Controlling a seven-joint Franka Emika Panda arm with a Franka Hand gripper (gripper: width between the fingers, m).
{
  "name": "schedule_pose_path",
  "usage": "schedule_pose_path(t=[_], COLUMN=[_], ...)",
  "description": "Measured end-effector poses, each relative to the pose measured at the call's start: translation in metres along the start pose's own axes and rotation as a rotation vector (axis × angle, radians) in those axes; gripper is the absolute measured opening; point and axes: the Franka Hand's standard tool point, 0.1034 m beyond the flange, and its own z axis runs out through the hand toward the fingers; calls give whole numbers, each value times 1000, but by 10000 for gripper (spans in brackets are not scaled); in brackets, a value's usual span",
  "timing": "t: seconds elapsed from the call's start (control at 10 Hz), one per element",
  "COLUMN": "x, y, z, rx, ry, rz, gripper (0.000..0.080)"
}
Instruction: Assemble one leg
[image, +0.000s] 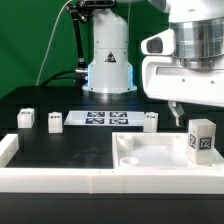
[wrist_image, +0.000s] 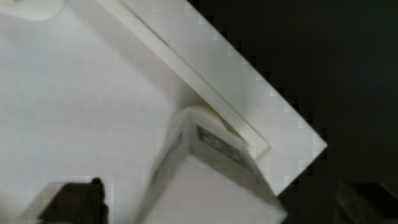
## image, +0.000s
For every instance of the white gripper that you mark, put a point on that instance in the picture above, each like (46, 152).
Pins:
(165, 78)

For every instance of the white square tabletop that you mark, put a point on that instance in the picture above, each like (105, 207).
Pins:
(155, 151)

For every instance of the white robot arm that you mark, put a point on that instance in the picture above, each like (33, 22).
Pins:
(184, 63)

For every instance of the white marker tag sheet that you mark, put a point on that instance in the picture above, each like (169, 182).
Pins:
(104, 118)

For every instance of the white U-shaped fence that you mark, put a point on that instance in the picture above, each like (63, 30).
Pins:
(95, 181)

